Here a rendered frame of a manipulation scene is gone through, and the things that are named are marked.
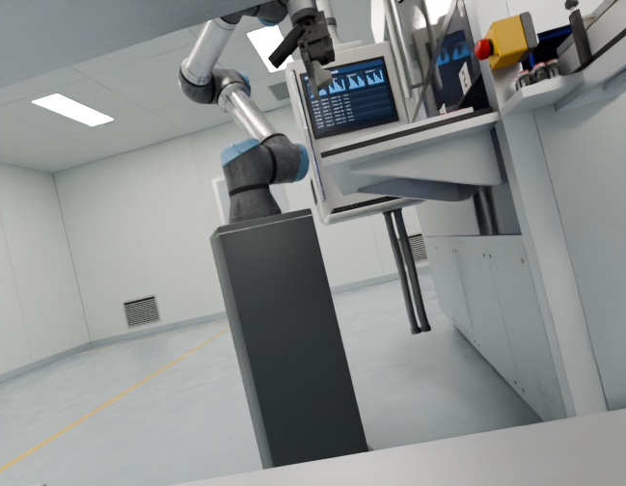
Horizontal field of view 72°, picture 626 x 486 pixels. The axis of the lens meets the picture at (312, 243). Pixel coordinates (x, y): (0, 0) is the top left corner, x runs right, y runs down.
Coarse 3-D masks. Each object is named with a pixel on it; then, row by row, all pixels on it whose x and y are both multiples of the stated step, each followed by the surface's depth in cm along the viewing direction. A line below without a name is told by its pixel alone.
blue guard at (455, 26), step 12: (456, 12) 107; (456, 24) 109; (456, 36) 112; (444, 48) 126; (456, 48) 114; (468, 48) 105; (444, 60) 130; (456, 60) 117; (468, 60) 107; (432, 72) 149; (444, 72) 133; (456, 72) 120; (432, 84) 153; (444, 84) 137; (456, 84) 122; (432, 96) 158; (444, 96) 140; (456, 96) 125; (420, 108) 189; (432, 108) 163; (420, 120) 196
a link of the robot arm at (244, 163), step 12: (240, 144) 117; (252, 144) 119; (228, 156) 118; (240, 156) 117; (252, 156) 118; (264, 156) 120; (228, 168) 118; (240, 168) 117; (252, 168) 117; (264, 168) 120; (276, 168) 122; (228, 180) 119; (240, 180) 117; (252, 180) 117; (264, 180) 120
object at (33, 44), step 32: (0, 0) 23; (32, 0) 24; (64, 0) 24; (96, 0) 25; (128, 0) 26; (160, 0) 26; (192, 0) 27; (224, 0) 28; (256, 0) 28; (0, 32) 26; (32, 32) 26; (64, 32) 27; (96, 32) 28; (128, 32) 29; (160, 32) 29; (0, 64) 29; (32, 64) 30; (64, 64) 30
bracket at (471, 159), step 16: (448, 144) 104; (464, 144) 104; (480, 144) 103; (384, 160) 107; (400, 160) 106; (416, 160) 106; (432, 160) 105; (448, 160) 105; (464, 160) 104; (480, 160) 103; (496, 160) 103; (400, 176) 108; (416, 176) 106; (432, 176) 105; (448, 176) 105; (464, 176) 104; (480, 176) 104; (496, 176) 103
